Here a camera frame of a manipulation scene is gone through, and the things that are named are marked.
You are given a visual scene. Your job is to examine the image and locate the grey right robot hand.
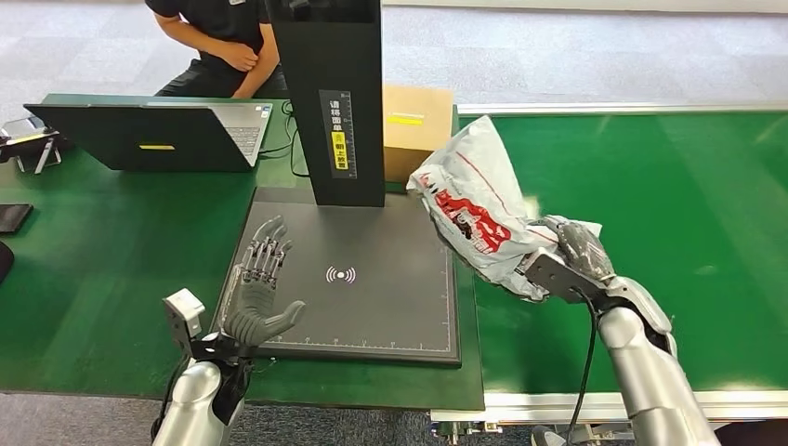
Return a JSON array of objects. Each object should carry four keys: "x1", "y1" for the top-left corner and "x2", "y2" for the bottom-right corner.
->
[{"x1": 541, "y1": 216, "x2": 617, "y2": 285}]

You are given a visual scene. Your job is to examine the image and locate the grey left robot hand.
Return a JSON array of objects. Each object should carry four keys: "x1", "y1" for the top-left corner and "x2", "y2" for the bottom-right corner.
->
[{"x1": 220, "y1": 215, "x2": 308, "y2": 349}]

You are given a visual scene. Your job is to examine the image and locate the white red printed courier bag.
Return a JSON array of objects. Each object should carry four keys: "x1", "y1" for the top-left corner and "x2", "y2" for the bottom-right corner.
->
[{"x1": 406, "y1": 114, "x2": 604, "y2": 304}]

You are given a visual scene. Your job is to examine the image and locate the green conveyor belt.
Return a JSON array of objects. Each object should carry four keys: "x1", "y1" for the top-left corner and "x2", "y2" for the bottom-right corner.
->
[{"x1": 429, "y1": 101, "x2": 788, "y2": 426}]

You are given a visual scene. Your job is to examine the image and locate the black scale platform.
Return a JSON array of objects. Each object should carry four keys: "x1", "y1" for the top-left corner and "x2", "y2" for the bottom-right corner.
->
[{"x1": 211, "y1": 186, "x2": 463, "y2": 368}]

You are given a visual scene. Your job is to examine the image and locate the black laptop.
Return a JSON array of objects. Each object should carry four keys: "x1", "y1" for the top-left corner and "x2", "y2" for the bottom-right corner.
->
[{"x1": 23, "y1": 101, "x2": 274, "y2": 174}]

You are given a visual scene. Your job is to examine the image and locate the ruler label sticker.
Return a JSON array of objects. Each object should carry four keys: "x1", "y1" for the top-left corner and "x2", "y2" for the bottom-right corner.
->
[{"x1": 319, "y1": 90, "x2": 359, "y2": 181}]

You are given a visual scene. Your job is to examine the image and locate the black scanner column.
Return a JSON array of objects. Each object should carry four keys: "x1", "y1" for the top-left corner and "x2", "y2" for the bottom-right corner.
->
[{"x1": 266, "y1": 0, "x2": 387, "y2": 209}]

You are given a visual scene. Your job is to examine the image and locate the brown cardboard box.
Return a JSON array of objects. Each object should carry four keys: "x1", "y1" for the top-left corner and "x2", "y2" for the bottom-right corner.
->
[{"x1": 382, "y1": 84, "x2": 456, "y2": 186}]

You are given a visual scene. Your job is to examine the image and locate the black rounded object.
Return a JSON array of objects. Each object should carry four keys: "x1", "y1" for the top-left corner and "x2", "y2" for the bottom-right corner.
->
[{"x1": 0, "y1": 241, "x2": 16, "y2": 287}]

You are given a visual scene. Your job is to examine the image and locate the black phone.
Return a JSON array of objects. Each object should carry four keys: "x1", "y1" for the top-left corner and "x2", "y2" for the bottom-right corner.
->
[{"x1": 0, "y1": 203, "x2": 35, "y2": 236}]

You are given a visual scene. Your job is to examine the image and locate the person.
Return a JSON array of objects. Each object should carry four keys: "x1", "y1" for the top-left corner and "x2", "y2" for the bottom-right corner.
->
[{"x1": 144, "y1": 0, "x2": 291, "y2": 100}]

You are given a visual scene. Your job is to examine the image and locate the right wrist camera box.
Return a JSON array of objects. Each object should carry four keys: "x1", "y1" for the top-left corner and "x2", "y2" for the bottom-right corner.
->
[{"x1": 523, "y1": 247, "x2": 610, "y2": 304}]

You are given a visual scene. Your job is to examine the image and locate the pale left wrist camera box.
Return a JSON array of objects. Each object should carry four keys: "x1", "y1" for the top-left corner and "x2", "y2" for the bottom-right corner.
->
[{"x1": 162, "y1": 287, "x2": 207, "y2": 360}]

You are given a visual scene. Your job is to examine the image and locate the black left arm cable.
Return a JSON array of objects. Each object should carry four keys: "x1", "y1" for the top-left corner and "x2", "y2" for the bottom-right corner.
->
[{"x1": 150, "y1": 355, "x2": 192, "y2": 442}]

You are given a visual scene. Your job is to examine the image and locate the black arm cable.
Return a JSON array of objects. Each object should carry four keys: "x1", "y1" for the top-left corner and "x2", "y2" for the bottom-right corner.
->
[
  {"x1": 150, "y1": 355, "x2": 192, "y2": 442},
  {"x1": 562, "y1": 287, "x2": 601, "y2": 446}
]

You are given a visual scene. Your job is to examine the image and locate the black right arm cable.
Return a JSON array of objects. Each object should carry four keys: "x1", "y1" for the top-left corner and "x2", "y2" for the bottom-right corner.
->
[{"x1": 562, "y1": 287, "x2": 601, "y2": 446}]

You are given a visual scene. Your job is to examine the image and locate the black desk cables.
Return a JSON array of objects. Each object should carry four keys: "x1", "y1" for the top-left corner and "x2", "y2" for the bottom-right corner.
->
[{"x1": 258, "y1": 99, "x2": 312, "y2": 179}]

